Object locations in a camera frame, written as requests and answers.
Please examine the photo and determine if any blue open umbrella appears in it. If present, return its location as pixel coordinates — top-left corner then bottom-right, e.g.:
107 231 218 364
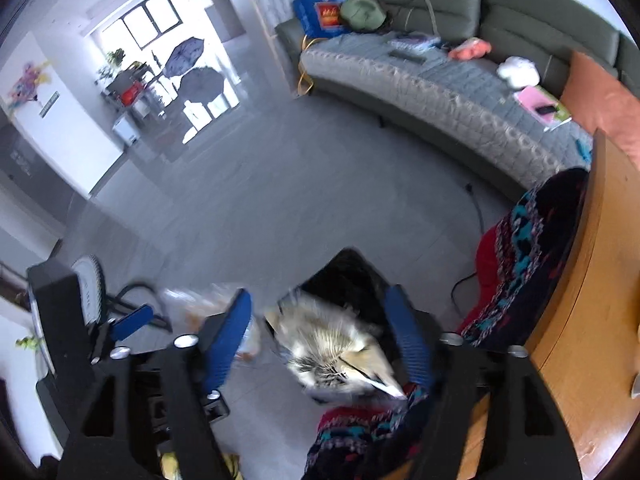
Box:
163 37 204 78

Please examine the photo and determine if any small table with red item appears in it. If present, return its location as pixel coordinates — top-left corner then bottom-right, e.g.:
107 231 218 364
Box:
101 62 163 126

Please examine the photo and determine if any grey quilted sofa cover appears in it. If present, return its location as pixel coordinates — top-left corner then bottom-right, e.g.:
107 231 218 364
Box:
299 32 592 194

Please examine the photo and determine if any black floor cable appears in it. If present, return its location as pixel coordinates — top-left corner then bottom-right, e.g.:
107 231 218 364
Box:
450 181 486 311

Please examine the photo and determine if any patterned red black blanket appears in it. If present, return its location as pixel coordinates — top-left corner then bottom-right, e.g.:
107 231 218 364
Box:
304 168 588 479

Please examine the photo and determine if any brown white paper trash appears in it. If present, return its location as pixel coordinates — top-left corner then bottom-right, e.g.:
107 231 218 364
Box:
264 289 406 404

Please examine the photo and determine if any yellow cable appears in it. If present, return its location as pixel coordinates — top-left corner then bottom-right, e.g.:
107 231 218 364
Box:
296 32 321 98

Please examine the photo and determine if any dark green sofa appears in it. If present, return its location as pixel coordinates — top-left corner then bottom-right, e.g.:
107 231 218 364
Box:
274 0 640 201

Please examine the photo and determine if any white plush toy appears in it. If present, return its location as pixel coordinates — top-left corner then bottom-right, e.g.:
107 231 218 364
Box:
496 56 540 90

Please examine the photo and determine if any wooden table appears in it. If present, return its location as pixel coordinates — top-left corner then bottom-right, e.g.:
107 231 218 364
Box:
389 128 640 480

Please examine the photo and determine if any black trash bin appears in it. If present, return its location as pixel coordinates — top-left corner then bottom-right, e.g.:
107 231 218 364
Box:
278 248 442 404

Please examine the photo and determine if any green hat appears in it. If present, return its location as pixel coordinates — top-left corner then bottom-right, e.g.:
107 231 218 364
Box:
340 0 387 32

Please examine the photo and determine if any blue shopping bag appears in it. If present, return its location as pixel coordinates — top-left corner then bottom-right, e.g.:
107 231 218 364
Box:
292 0 350 39

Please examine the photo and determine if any pink plush toy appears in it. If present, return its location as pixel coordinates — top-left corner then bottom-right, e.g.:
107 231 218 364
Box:
448 37 492 61

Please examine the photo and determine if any grey open umbrella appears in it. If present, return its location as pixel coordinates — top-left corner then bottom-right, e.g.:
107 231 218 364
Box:
178 66 224 104

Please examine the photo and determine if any clear plastic bag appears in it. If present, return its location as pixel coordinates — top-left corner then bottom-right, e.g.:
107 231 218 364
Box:
160 283 263 362

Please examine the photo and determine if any large orange pillow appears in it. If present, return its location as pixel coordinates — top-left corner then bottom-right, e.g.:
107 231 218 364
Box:
560 51 640 168

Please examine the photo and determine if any pink book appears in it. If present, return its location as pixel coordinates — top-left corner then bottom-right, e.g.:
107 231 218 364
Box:
514 86 572 131

